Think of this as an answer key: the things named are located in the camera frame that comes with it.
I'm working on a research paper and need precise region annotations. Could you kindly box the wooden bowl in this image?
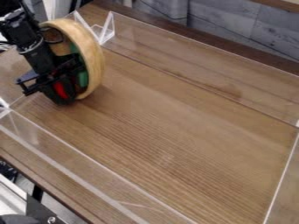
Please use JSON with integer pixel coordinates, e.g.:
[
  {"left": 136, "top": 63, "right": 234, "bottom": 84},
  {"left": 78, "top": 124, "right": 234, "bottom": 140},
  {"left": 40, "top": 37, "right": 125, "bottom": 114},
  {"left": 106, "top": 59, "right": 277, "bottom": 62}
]
[{"left": 40, "top": 18, "right": 105, "bottom": 100}]

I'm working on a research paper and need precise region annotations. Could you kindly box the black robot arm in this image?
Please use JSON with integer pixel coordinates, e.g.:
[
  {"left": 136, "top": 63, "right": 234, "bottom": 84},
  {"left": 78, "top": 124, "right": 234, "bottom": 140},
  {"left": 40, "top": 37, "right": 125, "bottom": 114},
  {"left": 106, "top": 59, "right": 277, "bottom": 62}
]
[{"left": 0, "top": 0, "right": 86, "bottom": 105}]

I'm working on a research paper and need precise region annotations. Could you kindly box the black metal bracket with screw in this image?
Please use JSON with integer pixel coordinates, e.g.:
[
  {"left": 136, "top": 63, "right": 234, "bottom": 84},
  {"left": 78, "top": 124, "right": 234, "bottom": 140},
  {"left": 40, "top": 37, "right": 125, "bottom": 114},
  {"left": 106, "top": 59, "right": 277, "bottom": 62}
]
[{"left": 25, "top": 195, "right": 68, "bottom": 224}]

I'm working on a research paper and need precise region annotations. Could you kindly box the red plush fruit green stem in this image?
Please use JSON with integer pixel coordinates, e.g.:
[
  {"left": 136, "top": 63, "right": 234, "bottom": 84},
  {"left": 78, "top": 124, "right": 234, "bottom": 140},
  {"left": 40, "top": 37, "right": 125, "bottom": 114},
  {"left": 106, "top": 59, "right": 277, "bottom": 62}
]
[{"left": 53, "top": 82, "right": 69, "bottom": 100}]

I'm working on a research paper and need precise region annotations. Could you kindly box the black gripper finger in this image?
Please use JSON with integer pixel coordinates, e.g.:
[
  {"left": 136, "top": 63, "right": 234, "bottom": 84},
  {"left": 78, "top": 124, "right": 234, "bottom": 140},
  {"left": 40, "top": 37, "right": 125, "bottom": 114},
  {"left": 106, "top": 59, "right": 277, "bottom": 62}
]
[
  {"left": 62, "top": 73, "right": 88, "bottom": 99},
  {"left": 41, "top": 85, "right": 74, "bottom": 105}
]

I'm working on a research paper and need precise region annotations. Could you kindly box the clear acrylic tray enclosure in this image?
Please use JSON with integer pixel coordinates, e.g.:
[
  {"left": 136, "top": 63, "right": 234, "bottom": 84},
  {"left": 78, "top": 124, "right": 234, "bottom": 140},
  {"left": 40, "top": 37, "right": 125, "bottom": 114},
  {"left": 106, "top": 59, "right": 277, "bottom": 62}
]
[{"left": 0, "top": 15, "right": 299, "bottom": 224}]

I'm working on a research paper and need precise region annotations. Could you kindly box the green rectangular block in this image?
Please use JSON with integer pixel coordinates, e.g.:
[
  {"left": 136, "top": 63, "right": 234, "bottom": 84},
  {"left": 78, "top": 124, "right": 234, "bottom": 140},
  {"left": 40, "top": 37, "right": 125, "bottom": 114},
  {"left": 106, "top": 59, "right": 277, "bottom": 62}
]
[{"left": 69, "top": 43, "right": 89, "bottom": 88}]

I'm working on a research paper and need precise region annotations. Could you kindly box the grey post top left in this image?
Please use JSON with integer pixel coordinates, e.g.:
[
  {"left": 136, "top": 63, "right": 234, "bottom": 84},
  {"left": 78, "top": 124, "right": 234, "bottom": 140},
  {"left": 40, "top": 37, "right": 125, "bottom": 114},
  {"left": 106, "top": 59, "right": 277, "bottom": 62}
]
[{"left": 22, "top": 0, "right": 48, "bottom": 22}]

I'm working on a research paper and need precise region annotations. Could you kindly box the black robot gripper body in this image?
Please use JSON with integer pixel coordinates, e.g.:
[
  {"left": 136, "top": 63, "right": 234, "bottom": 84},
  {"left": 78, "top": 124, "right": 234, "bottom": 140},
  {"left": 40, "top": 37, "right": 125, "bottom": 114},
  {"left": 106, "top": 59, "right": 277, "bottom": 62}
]
[{"left": 14, "top": 57, "right": 82, "bottom": 96}]

